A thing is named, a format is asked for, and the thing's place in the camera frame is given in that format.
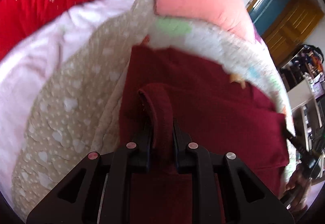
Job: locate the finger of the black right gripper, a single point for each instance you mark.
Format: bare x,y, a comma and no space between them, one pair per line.
309,159

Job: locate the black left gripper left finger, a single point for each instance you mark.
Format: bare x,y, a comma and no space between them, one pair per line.
98,188

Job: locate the wooden door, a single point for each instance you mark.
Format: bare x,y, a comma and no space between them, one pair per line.
284,25

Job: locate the beige heart-patterned quilt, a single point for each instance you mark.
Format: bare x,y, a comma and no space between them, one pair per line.
76,110

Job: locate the pale pink fleece blanket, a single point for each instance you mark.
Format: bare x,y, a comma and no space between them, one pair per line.
31,63

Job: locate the dark red fleece garment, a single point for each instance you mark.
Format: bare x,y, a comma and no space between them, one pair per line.
163,86

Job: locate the cluttered shelf rack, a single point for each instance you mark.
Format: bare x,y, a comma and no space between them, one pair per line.
303,76

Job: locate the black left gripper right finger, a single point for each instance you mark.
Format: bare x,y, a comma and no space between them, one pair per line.
224,189

